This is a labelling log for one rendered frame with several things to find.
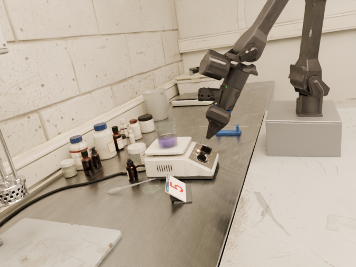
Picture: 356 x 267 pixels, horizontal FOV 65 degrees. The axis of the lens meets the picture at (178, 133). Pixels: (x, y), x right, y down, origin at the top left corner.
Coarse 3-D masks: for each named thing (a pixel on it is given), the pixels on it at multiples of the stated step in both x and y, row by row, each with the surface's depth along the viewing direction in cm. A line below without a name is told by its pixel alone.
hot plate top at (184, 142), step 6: (180, 138) 88; (186, 138) 87; (156, 144) 86; (180, 144) 83; (186, 144) 83; (150, 150) 82; (156, 150) 81; (162, 150) 81; (168, 150) 80; (174, 150) 79; (180, 150) 79
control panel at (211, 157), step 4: (196, 144) 88; (196, 148) 85; (200, 148) 86; (192, 152) 82; (196, 152) 83; (212, 152) 87; (216, 152) 88; (192, 156) 80; (196, 156) 81; (208, 156) 83; (212, 156) 84; (192, 160) 78; (196, 160) 79; (208, 160) 81; (212, 160) 82; (204, 164) 79; (208, 164) 79; (212, 164) 80
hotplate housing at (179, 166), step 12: (192, 144) 87; (156, 156) 82; (168, 156) 81; (180, 156) 79; (216, 156) 86; (156, 168) 81; (168, 168) 80; (180, 168) 79; (192, 168) 78; (204, 168) 77
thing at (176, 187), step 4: (172, 180) 75; (176, 180) 76; (172, 184) 73; (176, 184) 74; (180, 184) 75; (172, 188) 71; (176, 188) 72; (180, 188) 73; (172, 192) 69; (176, 192) 70; (180, 192) 71; (180, 196) 70
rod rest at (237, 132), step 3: (237, 126) 108; (237, 129) 108; (219, 132) 111; (222, 132) 111; (225, 132) 110; (228, 132) 110; (231, 132) 109; (234, 132) 109; (237, 132) 108; (240, 132) 108
